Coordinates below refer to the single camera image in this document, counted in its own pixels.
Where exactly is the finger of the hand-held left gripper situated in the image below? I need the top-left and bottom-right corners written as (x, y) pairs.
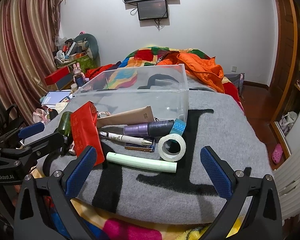
top-left (0, 122), bottom-right (45, 148)
top-left (2, 132), bottom-right (65, 167)

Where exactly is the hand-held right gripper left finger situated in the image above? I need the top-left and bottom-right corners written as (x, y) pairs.
top-left (14, 145), bottom-right (108, 240)

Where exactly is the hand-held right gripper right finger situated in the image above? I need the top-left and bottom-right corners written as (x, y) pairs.
top-left (199, 145), bottom-right (283, 240)

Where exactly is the green glass bottle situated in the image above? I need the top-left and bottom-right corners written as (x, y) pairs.
top-left (57, 111), bottom-right (73, 138)

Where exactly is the white pen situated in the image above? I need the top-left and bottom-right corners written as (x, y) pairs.
top-left (98, 131), bottom-right (153, 145)

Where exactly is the white tape roll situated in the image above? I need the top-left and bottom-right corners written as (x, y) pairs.
top-left (157, 134), bottom-right (186, 162)

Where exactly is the light green tube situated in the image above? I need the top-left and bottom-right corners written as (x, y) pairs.
top-left (106, 152), bottom-right (178, 173)

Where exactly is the blue patterned tape roll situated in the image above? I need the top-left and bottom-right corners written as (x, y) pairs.
top-left (170, 118), bottom-right (187, 135)

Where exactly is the small blue box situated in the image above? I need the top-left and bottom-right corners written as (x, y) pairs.
top-left (124, 137), bottom-right (156, 152)

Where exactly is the brown tube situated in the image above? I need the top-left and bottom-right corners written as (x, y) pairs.
top-left (97, 106), bottom-right (155, 128)

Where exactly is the purple bottle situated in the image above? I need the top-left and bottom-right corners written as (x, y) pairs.
top-left (123, 120), bottom-right (175, 138)

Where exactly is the clear plastic storage bin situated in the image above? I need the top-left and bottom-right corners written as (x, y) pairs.
top-left (72, 64), bottom-right (190, 130)

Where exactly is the pink plastic bag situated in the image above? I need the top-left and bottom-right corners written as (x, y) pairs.
top-left (33, 107), bottom-right (50, 125)

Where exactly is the black chair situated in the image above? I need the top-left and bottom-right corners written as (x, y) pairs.
top-left (0, 85), bottom-right (24, 145)

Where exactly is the blue notebook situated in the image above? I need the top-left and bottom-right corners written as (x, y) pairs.
top-left (41, 90), bottom-right (73, 105)

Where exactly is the long red box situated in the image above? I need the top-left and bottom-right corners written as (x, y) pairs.
top-left (44, 66), bottom-right (72, 86)

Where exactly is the pink slipper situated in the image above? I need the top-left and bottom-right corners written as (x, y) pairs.
top-left (272, 144), bottom-right (283, 165)

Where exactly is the pink bunny figurine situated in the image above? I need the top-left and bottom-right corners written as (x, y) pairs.
top-left (72, 62), bottom-right (86, 85)

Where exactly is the yellow and pink fleece blanket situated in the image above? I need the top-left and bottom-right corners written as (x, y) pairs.
top-left (44, 196), bottom-right (240, 240)

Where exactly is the white cabinet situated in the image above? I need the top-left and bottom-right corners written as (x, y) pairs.
top-left (272, 100), bottom-right (300, 218)

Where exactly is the green gift box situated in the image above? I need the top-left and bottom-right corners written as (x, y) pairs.
top-left (71, 52), bottom-right (94, 70)

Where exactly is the striped curtain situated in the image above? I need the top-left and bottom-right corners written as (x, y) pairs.
top-left (0, 0), bottom-right (63, 125)

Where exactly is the white handbag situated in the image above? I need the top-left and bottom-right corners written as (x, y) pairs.
top-left (280, 111), bottom-right (298, 133)

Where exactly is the grey-green plush toy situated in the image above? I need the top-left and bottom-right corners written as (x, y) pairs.
top-left (74, 33), bottom-right (99, 62)

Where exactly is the orange jacket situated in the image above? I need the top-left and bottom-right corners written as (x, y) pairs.
top-left (154, 51), bottom-right (225, 94)

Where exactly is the colourful patchwork quilt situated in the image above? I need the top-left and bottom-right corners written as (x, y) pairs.
top-left (85, 45), bottom-right (244, 110)

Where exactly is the wooden door frame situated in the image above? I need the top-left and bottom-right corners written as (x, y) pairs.
top-left (274, 0), bottom-right (300, 130)

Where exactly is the small wall monitor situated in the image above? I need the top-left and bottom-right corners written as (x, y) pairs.
top-left (137, 0), bottom-right (168, 21)

